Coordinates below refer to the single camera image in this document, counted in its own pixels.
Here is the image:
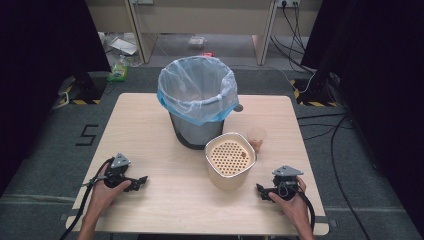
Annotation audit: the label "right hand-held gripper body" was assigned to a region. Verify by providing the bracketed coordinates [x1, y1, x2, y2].
[271, 165, 305, 202]

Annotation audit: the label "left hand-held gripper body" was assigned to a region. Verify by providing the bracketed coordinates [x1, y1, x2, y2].
[103, 152, 133, 190]

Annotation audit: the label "person's left hand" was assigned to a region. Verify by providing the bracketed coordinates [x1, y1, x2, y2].
[88, 162, 133, 214]

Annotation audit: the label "person's right hand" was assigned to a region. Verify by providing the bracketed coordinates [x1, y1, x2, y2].
[267, 175, 310, 228]

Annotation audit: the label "cream container with perforated insert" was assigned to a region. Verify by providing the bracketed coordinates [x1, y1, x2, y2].
[204, 131, 258, 192]

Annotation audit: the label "clear plastic cup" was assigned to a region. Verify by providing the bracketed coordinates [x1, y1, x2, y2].
[246, 127, 268, 154]

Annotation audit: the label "grey trash bin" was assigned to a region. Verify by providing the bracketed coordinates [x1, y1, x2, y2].
[168, 111, 225, 151]

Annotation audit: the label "black stand base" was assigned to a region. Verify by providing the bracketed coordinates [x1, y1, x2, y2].
[58, 71, 109, 106]
[289, 71, 341, 108]

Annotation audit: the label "green packet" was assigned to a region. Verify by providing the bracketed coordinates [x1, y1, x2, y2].
[107, 63, 129, 83]

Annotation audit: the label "blue plastic bin bag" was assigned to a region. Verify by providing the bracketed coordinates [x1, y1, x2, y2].
[156, 55, 240, 127]

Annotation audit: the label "clear plastic bag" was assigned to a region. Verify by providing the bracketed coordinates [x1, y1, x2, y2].
[98, 31, 143, 68]

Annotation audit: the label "small clear box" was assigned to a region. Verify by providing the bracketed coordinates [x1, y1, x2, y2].
[187, 35, 208, 50]

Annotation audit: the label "wooden desk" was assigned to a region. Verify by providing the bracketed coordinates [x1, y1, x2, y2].
[84, 0, 323, 67]

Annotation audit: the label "white power strip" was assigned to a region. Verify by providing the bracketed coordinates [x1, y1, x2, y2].
[275, 0, 301, 9]

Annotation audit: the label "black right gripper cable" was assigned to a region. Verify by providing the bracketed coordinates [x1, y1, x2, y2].
[297, 190, 317, 233]

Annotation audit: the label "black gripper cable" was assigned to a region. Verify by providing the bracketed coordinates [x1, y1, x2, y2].
[297, 190, 317, 233]
[58, 157, 115, 240]

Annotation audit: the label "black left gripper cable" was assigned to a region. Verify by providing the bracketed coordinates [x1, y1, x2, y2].
[58, 157, 115, 240]

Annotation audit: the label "black floor cables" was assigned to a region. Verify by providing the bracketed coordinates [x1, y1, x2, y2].
[269, 3, 373, 240]

